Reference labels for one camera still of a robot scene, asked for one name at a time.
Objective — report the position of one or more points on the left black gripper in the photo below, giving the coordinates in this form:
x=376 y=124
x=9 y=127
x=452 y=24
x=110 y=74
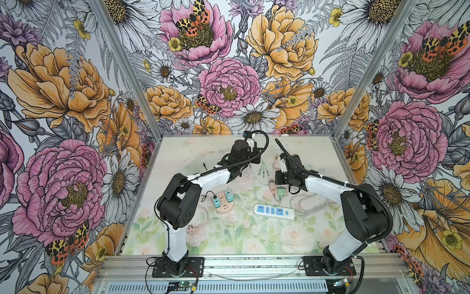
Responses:
x=256 y=154

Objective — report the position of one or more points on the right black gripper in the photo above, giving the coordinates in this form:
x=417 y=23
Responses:
x=278 y=178

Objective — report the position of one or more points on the green charger plug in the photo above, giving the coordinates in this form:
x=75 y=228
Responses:
x=281 y=192

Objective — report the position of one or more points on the white blue rectangular power strip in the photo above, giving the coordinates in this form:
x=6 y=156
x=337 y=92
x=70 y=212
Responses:
x=274 y=212

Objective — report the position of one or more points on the round pink power strip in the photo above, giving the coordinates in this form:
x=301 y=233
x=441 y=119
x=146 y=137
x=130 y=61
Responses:
x=224 y=202

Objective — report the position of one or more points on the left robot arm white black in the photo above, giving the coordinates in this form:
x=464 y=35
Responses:
x=177 y=205

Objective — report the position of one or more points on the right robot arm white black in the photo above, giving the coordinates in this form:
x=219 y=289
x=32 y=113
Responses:
x=366 y=216

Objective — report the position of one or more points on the pink charger plug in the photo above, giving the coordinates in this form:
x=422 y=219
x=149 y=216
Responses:
x=272 y=188

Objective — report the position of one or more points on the small green circuit board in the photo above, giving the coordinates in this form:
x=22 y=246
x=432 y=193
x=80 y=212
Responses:
x=181 y=286

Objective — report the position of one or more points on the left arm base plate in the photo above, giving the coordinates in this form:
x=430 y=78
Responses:
x=188 y=267

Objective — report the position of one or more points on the aluminium front rail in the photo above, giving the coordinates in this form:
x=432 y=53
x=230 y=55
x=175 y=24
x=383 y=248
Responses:
x=133 y=268

